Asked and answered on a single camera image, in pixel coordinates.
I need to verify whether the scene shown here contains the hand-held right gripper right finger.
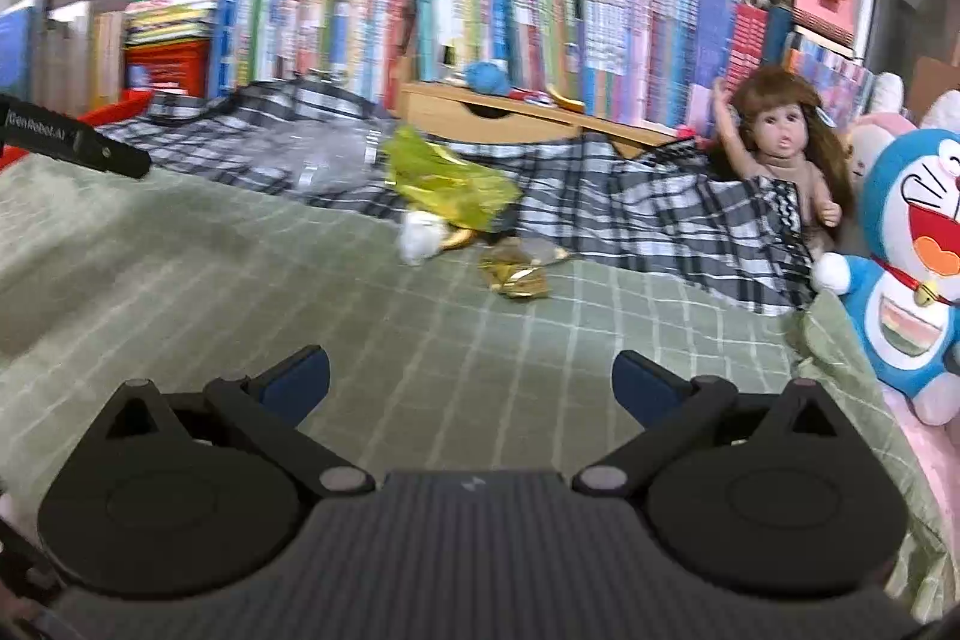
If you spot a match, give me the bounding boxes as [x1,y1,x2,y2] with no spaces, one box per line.
[571,351,871,498]

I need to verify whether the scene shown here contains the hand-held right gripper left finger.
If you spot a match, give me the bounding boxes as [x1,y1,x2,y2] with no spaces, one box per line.
[94,345,377,498]

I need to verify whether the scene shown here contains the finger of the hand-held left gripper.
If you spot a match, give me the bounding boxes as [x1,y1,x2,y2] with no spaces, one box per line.
[75,126,152,181]

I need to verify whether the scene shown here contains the gold foil bag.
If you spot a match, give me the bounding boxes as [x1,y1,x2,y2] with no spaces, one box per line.
[384,126,524,234]

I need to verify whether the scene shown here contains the row of beige-spined books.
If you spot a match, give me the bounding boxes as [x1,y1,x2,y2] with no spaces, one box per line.
[0,0,130,120]

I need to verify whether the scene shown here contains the stack of flat colourful books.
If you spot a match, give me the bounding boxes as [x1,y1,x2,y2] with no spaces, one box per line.
[124,0,220,47]

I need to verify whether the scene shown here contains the row of tall picture books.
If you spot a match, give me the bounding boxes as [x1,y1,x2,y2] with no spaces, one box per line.
[208,0,417,112]

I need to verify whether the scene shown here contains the long row of upright books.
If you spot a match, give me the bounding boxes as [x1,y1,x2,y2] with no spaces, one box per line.
[412,0,875,139]

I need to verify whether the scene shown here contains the red plastic tray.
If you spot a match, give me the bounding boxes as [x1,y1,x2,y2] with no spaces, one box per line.
[0,89,155,172]

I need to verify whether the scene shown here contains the green grid bedsheet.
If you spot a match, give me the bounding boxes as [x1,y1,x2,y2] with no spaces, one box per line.
[0,160,946,618]

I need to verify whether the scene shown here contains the black white plaid blanket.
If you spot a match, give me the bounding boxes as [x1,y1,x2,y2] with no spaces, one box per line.
[94,77,818,317]

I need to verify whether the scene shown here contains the small gold wrapper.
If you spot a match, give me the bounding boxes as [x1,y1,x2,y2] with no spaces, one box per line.
[480,246,552,300]

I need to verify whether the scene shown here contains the white crumpled tissue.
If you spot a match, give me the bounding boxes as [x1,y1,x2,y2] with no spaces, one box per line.
[396,211,445,268]

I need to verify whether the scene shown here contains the clear plastic bag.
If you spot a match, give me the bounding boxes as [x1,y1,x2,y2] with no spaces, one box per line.
[289,122,395,191]

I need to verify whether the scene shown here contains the blue cat plush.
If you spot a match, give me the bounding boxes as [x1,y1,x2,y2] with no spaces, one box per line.
[814,128,960,427]

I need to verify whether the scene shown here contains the brown-haired doll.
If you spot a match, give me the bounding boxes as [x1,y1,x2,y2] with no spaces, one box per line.
[709,66,856,262]

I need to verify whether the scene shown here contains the yellow banana toy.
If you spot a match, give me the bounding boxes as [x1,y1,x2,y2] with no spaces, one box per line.
[547,83,587,114]

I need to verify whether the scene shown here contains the wooden drawer shelf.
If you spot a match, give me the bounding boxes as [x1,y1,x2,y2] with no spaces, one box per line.
[396,80,680,160]

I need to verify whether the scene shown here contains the pink bunny plush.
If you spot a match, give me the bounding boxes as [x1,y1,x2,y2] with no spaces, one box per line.
[847,72,960,176]

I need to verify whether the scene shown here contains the blue yarn ball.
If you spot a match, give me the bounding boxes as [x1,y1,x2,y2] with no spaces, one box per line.
[463,60,512,95]

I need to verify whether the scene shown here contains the cardboard box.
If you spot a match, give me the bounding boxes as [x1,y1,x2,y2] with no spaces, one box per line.
[906,55,960,120]

